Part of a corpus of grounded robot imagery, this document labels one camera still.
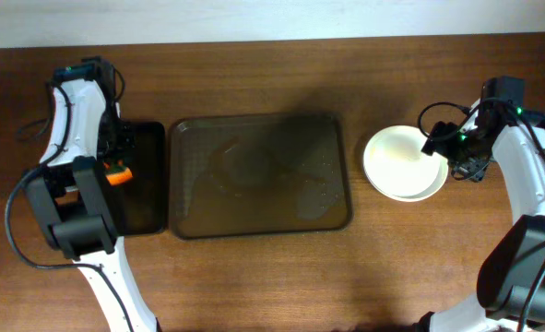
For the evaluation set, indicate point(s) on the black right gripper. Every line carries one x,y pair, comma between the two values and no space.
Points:
466,162

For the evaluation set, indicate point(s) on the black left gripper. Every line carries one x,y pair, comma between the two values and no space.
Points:
116,150

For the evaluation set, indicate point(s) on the green and orange sponge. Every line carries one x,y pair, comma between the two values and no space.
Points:
117,173

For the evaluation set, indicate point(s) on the white plate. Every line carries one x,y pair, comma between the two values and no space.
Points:
393,160
431,190

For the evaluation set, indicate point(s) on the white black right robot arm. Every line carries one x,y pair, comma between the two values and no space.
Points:
510,293

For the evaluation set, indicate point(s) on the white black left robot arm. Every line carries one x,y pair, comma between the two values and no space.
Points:
71,190

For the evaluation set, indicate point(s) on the black rectangular tray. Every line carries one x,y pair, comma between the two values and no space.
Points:
144,199

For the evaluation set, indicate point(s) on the brown translucent serving tray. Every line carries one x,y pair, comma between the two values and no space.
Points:
260,174

